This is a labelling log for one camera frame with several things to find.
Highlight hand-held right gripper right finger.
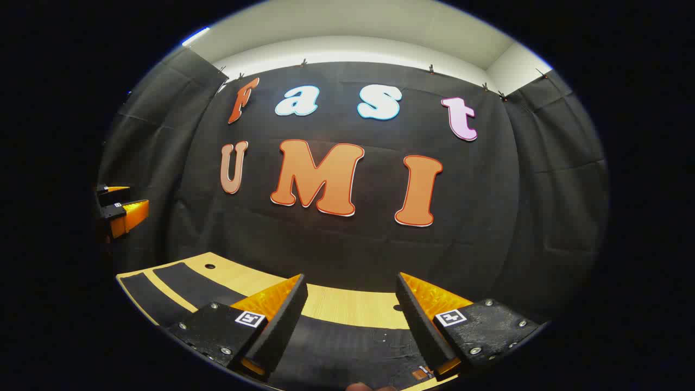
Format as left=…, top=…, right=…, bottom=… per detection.
left=395, top=272, right=545, bottom=380

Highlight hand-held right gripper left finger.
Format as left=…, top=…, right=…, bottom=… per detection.
left=166, top=273, right=309, bottom=382

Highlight dark grey jeans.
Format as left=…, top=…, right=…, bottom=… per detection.
left=118, top=262, right=435, bottom=390

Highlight row of black cloth clips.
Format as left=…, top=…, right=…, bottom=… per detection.
left=217, top=57, right=550, bottom=103

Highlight ceiling light strip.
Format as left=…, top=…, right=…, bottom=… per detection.
left=181, top=27, right=211, bottom=47

